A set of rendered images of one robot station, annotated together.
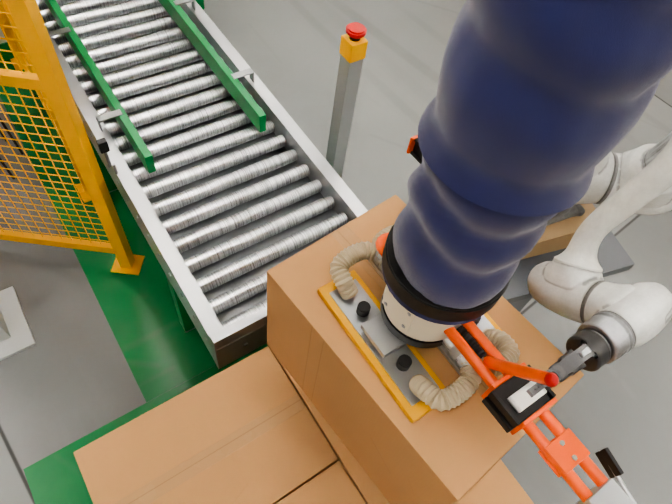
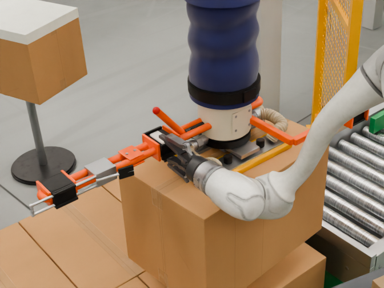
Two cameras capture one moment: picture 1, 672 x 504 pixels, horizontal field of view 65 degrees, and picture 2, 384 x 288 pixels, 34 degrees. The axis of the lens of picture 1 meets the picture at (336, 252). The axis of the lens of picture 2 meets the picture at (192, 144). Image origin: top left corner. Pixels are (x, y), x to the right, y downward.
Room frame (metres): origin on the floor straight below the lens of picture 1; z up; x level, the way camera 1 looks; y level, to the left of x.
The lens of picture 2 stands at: (0.64, -1.95, 2.23)
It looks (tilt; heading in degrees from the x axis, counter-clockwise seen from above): 33 degrees down; 97
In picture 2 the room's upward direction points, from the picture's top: 3 degrees counter-clockwise
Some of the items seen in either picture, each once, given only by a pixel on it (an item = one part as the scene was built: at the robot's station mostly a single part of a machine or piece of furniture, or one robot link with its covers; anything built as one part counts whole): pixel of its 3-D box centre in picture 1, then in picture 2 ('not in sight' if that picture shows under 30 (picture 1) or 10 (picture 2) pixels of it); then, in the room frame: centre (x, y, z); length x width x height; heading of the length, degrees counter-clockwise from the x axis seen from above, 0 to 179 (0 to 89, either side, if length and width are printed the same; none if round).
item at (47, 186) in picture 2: not in sight; (57, 188); (0.11, -0.61, 1.21); 0.08 x 0.07 x 0.05; 44
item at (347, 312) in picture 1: (382, 337); not in sight; (0.48, -0.13, 1.09); 0.34 x 0.10 x 0.05; 44
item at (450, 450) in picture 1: (402, 357); (226, 199); (0.55, -0.21, 0.87); 0.60 x 0.40 x 0.40; 49
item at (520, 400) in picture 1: (527, 395); (160, 138); (0.36, -0.38, 1.22); 0.07 x 0.03 x 0.01; 133
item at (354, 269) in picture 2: (309, 307); (300, 236); (0.83, 0.05, 0.48); 0.70 x 0.03 x 0.15; 133
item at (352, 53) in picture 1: (337, 143); not in sight; (1.60, 0.08, 0.50); 0.07 x 0.07 x 1.00; 43
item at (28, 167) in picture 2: not in sight; (35, 124); (-0.67, 1.20, 0.31); 0.40 x 0.40 x 0.62
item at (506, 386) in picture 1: (518, 398); (161, 143); (0.37, -0.37, 1.20); 0.10 x 0.08 x 0.06; 134
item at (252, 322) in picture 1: (311, 292); (302, 215); (0.84, 0.05, 0.58); 0.70 x 0.03 x 0.06; 133
